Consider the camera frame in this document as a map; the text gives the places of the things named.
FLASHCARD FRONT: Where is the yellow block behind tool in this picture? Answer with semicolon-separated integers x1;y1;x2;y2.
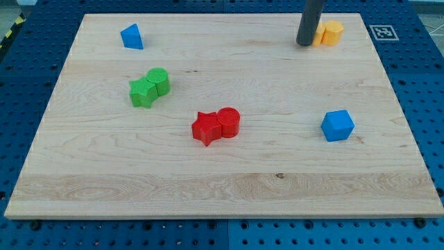
311;22;325;47

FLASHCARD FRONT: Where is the black yellow hazard tape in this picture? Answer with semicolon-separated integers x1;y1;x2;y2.
1;12;26;50

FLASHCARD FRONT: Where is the green star block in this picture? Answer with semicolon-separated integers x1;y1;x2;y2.
129;77;158;108

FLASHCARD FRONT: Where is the blue triangle block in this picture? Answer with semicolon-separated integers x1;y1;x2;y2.
120;24;144;50

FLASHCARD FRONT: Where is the red cylinder block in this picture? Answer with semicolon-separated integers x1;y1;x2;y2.
216;107;241;138

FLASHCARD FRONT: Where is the red star block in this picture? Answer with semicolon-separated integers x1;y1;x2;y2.
191;112;222;147

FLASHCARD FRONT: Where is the yellow hexagon block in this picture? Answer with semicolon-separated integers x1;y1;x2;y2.
321;20;344;46

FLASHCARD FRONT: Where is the white fiducial marker tag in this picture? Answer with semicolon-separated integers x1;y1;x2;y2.
370;24;399;41

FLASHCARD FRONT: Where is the green cylinder block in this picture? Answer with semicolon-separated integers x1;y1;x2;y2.
146;67;171;97

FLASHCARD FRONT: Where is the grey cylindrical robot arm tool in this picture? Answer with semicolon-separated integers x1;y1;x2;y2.
296;0;325;46

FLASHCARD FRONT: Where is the wooden board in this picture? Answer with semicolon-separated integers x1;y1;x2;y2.
5;13;443;219

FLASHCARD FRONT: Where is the blue cube block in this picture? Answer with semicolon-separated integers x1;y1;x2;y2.
321;110;355;142

